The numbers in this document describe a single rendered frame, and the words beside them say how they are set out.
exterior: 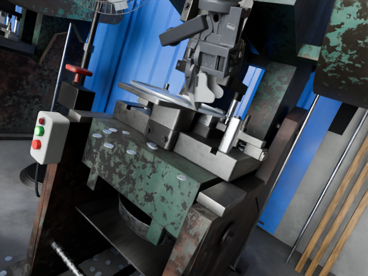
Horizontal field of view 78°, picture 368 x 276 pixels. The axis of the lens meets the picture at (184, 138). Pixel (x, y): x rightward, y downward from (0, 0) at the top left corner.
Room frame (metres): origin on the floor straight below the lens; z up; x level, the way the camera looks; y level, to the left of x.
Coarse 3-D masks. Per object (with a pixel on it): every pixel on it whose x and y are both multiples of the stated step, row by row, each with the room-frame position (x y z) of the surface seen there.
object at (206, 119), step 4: (196, 116) 0.70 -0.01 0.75; (200, 116) 0.69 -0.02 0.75; (204, 116) 0.69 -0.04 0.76; (208, 116) 0.68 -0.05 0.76; (212, 116) 0.68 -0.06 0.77; (196, 120) 0.70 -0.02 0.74; (200, 120) 0.69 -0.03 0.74; (204, 120) 0.68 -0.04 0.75; (208, 120) 0.68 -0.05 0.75; (212, 120) 0.69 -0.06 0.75; (216, 120) 0.71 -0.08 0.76; (220, 120) 0.74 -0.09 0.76; (208, 124) 0.68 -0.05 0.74; (212, 124) 0.70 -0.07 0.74; (216, 124) 0.72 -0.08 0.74
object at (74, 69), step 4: (68, 64) 0.71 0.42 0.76; (68, 68) 0.69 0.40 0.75; (72, 68) 0.68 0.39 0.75; (76, 68) 0.68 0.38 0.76; (80, 68) 0.70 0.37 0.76; (84, 68) 0.75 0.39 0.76; (76, 72) 0.68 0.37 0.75; (80, 72) 0.69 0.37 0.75; (84, 72) 0.70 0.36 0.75; (88, 72) 0.71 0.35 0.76; (92, 72) 0.73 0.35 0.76; (76, 76) 0.71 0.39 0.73; (80, 76) 0.72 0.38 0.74; (76, 80) 0.71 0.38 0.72
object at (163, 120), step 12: (120, 84) 0.52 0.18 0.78; (144, 96) 0.48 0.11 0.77; (156, 96) 0.50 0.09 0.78; (156, 108) 0.61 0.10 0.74; (168, 108) 0.60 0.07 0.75; (180, 108) 0.53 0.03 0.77; (156, 120) 0.61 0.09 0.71; (168, 120) 0.59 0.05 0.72; (180, 120) 0.58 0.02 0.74; (156, 132) 0.60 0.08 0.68; (168, 132) 0.58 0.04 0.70; (168, 144) 0.58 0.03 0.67
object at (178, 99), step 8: (136, 80) 0.67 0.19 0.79; (144, 88) 0.52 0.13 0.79; (152, 88) 0.69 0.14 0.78; (160, 88) 0.76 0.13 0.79; (160, 96) 0.51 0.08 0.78; (168, 96) 0.59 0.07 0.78; (176, 96) 0.62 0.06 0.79; (184, 96) 0.79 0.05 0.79; (184, 104) 0.50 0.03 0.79; (208, 112) 0.53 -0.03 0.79; (216, 112) 0.67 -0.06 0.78
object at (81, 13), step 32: (0, 0) 1.58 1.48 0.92; (32, 0) 1.40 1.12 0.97; (64, 0) 1.55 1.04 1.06; (0, 32) 1.58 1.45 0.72; (32, 32) 1.91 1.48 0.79; (64, 32) 1.81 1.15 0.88; (0, 64) 1.48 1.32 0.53; (32, 64) 1.64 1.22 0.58; (64, 64) 1.82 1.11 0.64; (0, 96) 1.51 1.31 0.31; (32, 96) 1.68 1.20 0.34; (0, 128) 1.53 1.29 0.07; (32, 128) 1.72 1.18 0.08
